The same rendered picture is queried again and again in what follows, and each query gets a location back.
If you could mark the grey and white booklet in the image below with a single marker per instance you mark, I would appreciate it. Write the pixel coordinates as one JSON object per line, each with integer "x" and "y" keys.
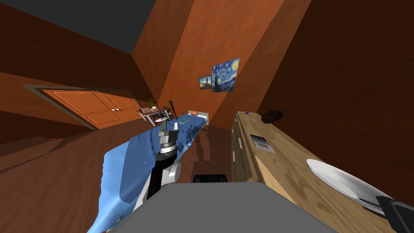
{"x": 262, "y": 143}

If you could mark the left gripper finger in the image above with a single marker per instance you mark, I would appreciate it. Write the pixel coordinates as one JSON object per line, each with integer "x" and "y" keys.
{"x": 164, "y": 126}
{"x": 176, "y": 126}

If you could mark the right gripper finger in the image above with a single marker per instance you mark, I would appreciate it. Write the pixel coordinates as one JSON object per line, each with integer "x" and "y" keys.
{"x": 371, "y": 205}

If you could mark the small side table with plant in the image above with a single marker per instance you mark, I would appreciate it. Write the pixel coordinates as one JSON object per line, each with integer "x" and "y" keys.
{"x": 155, "y": 114}

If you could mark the small framed landscape picture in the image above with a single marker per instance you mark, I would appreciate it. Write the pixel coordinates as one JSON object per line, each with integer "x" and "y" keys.
{"x": 205, "y": 82}

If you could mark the orange double door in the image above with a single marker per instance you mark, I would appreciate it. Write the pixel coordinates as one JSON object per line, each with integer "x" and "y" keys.
{"x": 97, "y": 108}

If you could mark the light wooden sideboard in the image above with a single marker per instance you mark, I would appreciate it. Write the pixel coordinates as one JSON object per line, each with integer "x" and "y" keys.
{"x": 291, "y": 174}

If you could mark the bed with blue cover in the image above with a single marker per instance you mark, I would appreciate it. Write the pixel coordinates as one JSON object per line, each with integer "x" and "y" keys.
{"x": 129, "y": 168}

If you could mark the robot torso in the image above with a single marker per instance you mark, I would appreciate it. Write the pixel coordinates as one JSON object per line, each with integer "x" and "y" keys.
{"x": 226, "y": 210}

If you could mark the dark brown lumpy object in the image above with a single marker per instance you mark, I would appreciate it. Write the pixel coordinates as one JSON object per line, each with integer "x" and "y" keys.
{"x": 271, "y": 116}

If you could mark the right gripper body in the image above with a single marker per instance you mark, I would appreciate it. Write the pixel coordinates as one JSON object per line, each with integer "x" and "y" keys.
{"x": 398, "y": 215}

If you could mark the blue starry night painting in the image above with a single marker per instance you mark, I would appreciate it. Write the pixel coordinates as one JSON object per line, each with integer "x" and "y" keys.
{"x": 225, "y": 75}

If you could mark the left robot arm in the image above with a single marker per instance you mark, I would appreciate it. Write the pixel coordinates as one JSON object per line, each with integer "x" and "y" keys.
{"x": 158, "y": 174}

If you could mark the white plate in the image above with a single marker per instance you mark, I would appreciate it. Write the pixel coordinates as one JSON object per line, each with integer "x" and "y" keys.
{"x": 336, "y": 179}

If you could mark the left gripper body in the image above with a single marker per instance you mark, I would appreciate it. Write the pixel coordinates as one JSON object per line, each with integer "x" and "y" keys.
{"x": 167, "y": 138}

